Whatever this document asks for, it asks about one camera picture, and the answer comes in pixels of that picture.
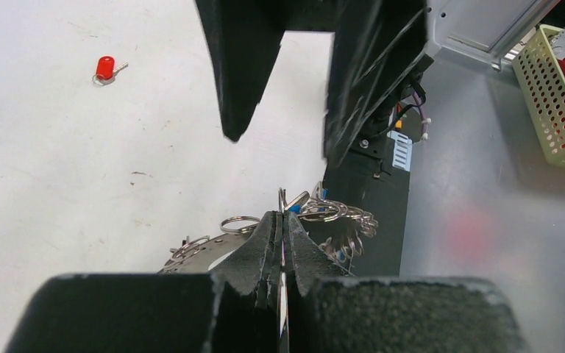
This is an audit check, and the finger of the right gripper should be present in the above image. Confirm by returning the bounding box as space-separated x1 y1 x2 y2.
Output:
323 1 428 165
196 0 285 143

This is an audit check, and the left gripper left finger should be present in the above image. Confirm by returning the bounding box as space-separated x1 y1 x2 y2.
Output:
6 238 280 352

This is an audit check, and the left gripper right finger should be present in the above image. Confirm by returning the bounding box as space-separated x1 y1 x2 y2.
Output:
282 213 527 352

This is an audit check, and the blue tag key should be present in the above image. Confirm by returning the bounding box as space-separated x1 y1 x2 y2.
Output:
279 181 327 215

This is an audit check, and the red tag key on table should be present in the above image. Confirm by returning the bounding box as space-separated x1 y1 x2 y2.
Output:
91 55 129 87

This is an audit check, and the cream perforated basket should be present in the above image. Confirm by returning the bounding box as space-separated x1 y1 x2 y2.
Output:
512 24 565 168

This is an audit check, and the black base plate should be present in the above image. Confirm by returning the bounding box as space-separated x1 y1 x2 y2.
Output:
302 108 427 277

